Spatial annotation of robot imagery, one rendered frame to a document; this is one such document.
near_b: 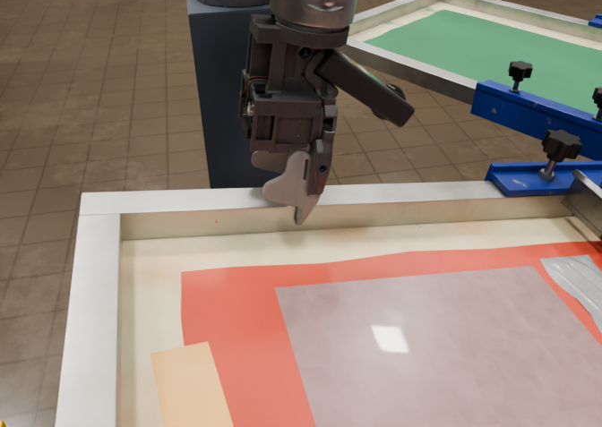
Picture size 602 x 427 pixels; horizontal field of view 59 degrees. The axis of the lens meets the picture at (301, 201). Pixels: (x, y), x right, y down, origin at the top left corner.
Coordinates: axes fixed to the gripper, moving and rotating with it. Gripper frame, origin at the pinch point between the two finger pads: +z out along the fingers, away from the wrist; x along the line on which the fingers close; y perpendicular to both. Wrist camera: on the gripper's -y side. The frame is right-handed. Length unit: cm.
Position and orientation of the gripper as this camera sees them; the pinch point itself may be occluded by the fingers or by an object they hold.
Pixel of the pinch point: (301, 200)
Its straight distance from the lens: 59.1
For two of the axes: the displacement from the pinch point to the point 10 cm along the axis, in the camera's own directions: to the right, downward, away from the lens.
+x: 2.5, 5.9, -7.7
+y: -9.6, 0.3, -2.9
